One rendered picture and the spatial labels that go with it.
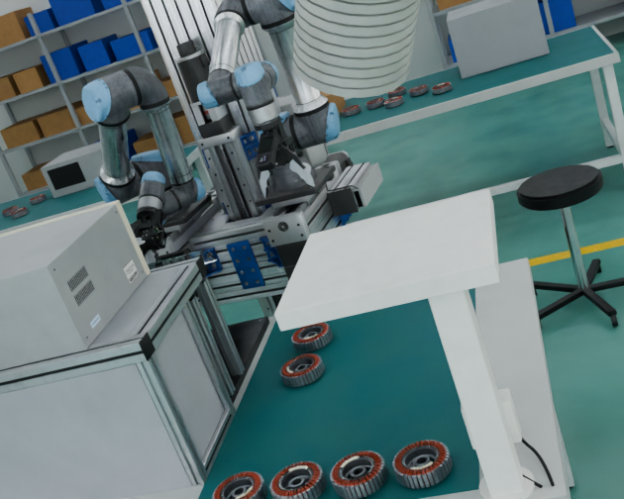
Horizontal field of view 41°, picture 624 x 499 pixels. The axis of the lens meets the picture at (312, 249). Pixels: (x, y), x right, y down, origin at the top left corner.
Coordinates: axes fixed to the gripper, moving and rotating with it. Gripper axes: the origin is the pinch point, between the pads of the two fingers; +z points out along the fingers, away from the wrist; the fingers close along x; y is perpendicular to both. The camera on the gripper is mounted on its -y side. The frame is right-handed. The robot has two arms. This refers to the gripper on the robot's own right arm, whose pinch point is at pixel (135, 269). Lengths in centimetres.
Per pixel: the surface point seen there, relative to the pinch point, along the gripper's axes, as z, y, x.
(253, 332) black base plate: 14.8, 29.4, 21.1
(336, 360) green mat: 36, 58, 8
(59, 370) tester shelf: 55, 10, -40
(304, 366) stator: 38, 50, 5
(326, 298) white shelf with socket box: 65, 77, -65
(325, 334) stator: 26, 54, 11
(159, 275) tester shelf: 22.0, 21.7, -23.4
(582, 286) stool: -53, 131, 136
